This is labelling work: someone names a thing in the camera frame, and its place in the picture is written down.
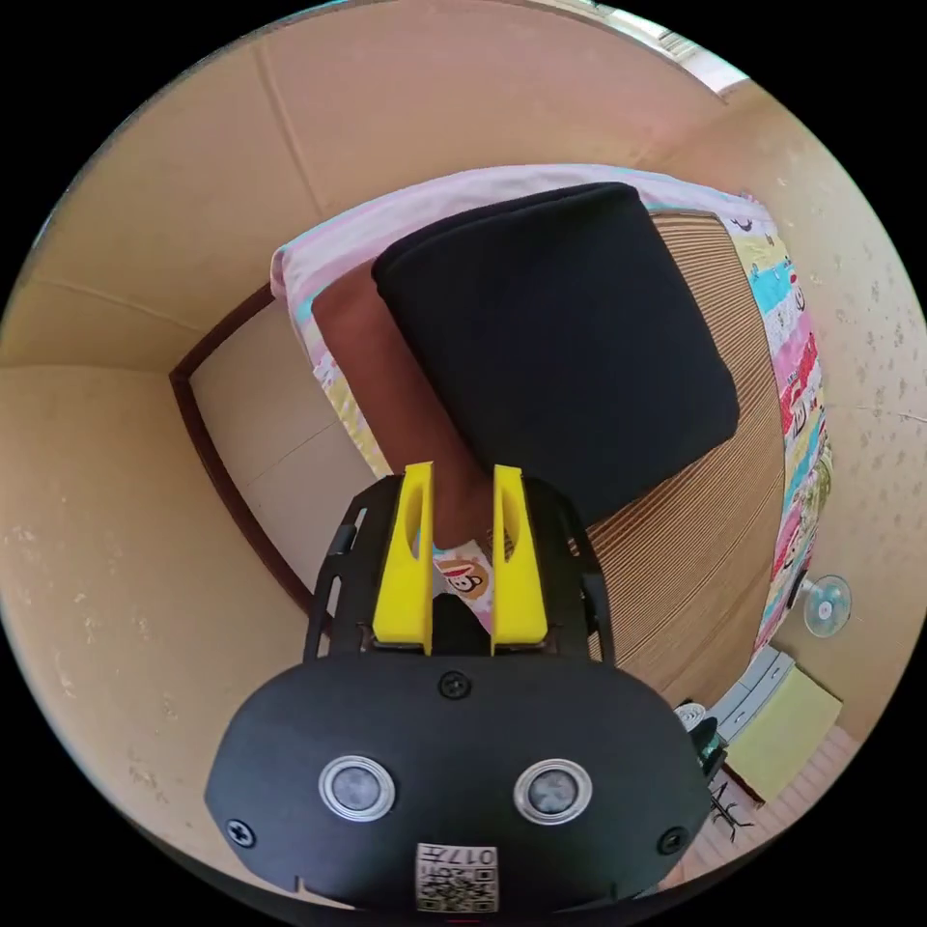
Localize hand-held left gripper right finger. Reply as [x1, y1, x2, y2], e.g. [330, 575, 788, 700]
[492, 463, 550, 658]

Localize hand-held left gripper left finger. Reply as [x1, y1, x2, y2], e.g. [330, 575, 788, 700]
[372, 461, 435, 648]

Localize black pants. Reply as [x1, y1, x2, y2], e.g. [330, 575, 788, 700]
[370, 182, 743, 527]

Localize bed with woven mat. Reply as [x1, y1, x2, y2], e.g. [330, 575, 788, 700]
[268, 164, 835, 710]

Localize grey drawer cabinet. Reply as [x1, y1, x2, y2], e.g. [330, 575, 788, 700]
[713, 646, 846, 806]

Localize small electric fan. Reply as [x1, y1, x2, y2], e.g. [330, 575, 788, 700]
[801, 574, 854, 639]

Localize window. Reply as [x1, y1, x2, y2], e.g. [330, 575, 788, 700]
[651, 21, 756, 104]

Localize cream door with brown frame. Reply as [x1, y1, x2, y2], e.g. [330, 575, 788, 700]
[167, 280, 389, 618]

